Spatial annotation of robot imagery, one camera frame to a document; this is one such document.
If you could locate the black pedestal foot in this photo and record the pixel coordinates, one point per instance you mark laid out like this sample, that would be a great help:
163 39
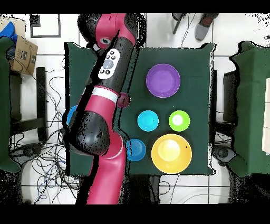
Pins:
223 153
25 151

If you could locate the blue bag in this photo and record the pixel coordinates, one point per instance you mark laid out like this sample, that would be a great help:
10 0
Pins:
8 29

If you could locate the white box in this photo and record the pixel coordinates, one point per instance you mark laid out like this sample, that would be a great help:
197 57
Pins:
267 126

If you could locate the black tripod stand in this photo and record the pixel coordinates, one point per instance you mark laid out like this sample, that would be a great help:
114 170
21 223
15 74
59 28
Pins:
178 24

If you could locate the purple cup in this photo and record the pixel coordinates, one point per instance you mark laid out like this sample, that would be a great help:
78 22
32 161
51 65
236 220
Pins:
124 101

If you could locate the person's foot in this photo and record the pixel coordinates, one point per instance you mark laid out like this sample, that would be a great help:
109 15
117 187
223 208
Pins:
202 29

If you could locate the medium blue bowl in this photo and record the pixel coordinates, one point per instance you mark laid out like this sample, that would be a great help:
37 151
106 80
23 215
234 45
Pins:
137 150

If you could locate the small green ribbed bowl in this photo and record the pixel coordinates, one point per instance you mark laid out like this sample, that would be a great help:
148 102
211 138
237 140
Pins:
183 124

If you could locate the black bench frame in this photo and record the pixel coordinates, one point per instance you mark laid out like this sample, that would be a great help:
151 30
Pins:
41 95

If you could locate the dark green table cloth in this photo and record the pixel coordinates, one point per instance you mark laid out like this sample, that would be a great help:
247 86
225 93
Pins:
196 63

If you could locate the printed cardboard box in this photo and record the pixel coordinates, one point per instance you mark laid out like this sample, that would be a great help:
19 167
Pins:
23 57

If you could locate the large blue bowl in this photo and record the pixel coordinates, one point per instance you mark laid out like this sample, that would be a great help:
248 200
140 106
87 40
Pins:
70 115

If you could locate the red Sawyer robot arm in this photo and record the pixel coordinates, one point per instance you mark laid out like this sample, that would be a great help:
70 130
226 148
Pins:
105 181

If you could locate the large orange bowl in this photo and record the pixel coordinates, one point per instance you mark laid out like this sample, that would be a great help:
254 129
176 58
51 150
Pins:
160 162

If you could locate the plain cardboard box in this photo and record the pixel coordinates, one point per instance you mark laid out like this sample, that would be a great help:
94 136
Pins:
20 27

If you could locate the green cloth covered table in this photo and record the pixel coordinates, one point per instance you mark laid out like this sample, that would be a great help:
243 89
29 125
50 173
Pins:
253 105
4 105

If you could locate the black square floor frame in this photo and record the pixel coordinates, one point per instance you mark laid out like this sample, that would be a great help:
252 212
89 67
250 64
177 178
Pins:
45 36

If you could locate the small light blue ribbed bowl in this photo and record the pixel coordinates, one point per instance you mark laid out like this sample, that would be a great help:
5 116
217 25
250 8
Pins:
147 120

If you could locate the wide purple bowl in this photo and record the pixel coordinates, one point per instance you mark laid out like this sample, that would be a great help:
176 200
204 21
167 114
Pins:
163 80

